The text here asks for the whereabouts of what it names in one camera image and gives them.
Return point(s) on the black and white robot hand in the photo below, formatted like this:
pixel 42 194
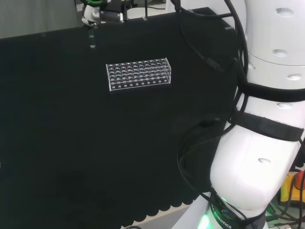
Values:
pixel 89 13

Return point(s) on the clear glass test tube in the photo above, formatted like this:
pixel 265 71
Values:
pixel 92 38

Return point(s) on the clear acrylic test tube rack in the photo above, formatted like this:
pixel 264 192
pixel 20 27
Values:
pixel 138 74

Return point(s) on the black bench cloth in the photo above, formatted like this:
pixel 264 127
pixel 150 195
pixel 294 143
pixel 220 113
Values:
pixel 95 143

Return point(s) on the yellow stop button box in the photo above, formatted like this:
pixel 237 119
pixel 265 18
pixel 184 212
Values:
pixel 291 188

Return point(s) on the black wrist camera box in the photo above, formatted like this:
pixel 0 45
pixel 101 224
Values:
pixel 112 15

